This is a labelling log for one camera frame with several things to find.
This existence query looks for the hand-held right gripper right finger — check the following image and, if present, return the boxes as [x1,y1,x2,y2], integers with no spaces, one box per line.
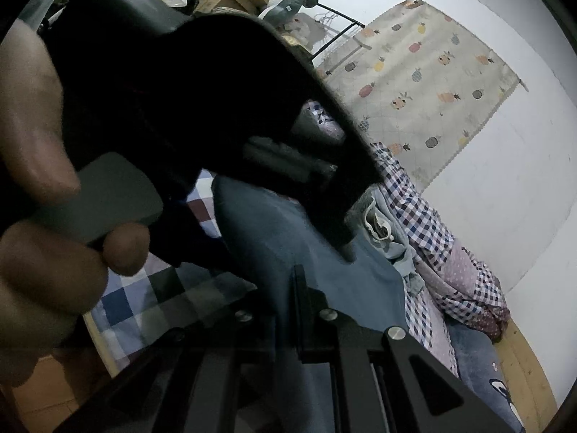
[292,264,515,433]

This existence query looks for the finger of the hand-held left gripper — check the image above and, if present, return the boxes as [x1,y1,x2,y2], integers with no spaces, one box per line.
[243,135,361,262]

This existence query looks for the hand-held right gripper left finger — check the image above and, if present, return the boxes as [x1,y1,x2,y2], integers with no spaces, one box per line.
[54,310,277,433]

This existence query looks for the teal sweatshirt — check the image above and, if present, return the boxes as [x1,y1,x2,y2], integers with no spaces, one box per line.
[212,174,409,332]

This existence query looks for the light blue denim pants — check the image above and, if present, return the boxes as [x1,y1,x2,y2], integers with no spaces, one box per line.
[349,185,427,298]

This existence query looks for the blue plush pillow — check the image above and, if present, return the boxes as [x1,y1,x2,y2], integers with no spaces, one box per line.
[446,320,542,433]

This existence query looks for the black clothes rack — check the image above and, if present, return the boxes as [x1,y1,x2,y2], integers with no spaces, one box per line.
[311,2,368,75]

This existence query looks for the person's left hand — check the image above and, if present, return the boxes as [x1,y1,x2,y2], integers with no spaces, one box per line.
[0,22,151,389]

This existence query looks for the checked patchwork quilt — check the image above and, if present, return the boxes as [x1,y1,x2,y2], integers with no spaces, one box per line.
[370,142,512,341]

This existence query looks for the checked bed sheet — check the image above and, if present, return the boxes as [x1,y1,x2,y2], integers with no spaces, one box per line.
[83,169,461,377]

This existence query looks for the white plastic bag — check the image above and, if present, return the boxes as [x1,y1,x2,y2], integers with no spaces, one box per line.
[279,13,325,48]

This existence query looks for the green plush toy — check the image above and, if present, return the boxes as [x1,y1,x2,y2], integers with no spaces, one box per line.
[259,0,318,23]

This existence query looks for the pineapple print wall mat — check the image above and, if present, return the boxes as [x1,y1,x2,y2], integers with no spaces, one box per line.
[313,0,526,190]

